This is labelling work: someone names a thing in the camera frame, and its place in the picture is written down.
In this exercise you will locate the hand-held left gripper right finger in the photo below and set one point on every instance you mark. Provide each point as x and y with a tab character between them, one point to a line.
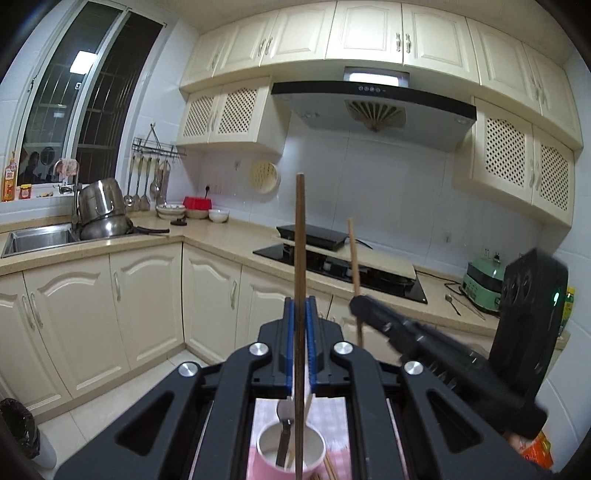
310	341

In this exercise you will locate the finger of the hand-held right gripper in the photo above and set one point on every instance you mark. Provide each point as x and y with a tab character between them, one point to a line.
415	334

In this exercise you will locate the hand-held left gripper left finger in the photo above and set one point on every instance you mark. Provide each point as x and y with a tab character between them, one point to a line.
288	341

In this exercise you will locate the light wooden chopstick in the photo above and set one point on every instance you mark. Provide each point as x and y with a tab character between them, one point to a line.
307	407
353	258

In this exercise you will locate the dark brown wooden chopstick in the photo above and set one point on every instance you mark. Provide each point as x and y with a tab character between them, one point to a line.
300	230

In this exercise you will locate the pink cup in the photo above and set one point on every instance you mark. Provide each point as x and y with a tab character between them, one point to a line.
315	454

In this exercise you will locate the brown bamboo chopstick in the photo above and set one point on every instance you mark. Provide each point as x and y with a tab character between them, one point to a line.
327	468
333	467

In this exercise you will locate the yellow green bottle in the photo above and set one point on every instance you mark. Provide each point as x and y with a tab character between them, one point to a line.
567	314

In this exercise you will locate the black glass gas stove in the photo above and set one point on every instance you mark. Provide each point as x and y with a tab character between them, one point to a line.
401	288

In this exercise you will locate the green electric cooker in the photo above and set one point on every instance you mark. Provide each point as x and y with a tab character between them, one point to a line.
482	286

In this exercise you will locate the pink checked tablecloth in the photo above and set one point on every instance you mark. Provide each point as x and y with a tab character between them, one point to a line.
332	415

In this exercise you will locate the black induction cooker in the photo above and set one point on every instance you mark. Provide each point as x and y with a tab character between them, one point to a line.
318	235

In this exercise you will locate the orange packet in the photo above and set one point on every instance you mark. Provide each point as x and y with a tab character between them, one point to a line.
538	450

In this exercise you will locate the small white bowl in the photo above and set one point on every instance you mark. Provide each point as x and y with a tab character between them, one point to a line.
219	215

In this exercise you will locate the cream base cabinets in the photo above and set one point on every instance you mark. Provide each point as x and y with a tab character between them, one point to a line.
138	304

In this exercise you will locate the black pot lid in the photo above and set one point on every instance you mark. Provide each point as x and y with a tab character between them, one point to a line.
179	222

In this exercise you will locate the large lattice door cabinet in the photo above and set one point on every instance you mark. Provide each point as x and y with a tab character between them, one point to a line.
512	152

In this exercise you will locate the red plastic box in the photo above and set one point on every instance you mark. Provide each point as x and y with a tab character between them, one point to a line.
197	203

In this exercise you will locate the round bamboo steamer lid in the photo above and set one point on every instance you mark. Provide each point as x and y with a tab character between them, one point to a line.
265	174

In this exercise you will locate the stacked white bowls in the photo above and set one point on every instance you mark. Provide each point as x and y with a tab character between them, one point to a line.
171	211

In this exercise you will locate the hanging steel spatula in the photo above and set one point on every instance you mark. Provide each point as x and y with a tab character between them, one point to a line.
144	202

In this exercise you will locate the hanging steel ladle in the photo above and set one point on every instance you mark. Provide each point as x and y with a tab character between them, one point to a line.
129	199

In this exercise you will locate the range hood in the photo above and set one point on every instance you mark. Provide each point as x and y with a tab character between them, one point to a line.
369	120

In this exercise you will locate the large steel pot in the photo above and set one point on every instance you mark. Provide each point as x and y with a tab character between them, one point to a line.
101	201

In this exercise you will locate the small lattice door cabinet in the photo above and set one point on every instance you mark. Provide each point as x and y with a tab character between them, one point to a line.
221	115

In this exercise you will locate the kitchen faucet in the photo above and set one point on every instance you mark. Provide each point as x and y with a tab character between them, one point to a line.
74	203

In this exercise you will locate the steel sink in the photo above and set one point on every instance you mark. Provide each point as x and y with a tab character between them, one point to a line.
41	237

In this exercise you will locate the pink cloth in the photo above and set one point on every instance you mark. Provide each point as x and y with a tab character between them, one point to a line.
69	167

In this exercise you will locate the black trash bin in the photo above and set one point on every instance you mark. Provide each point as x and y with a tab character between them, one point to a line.
18	429

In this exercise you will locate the sliding window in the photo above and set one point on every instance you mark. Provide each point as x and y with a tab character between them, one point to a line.
115	92

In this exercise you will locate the yellow detergent bottle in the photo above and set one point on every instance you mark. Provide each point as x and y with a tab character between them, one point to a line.
9	180

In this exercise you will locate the double wall outlet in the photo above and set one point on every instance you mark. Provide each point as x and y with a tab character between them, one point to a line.
490	254

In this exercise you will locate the wall power outlet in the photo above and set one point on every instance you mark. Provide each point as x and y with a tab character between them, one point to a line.
212	189

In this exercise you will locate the wall utensil rack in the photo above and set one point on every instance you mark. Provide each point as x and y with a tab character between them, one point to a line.
154	147

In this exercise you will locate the cream wall cabinets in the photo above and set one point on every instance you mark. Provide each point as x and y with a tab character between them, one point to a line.
369	32

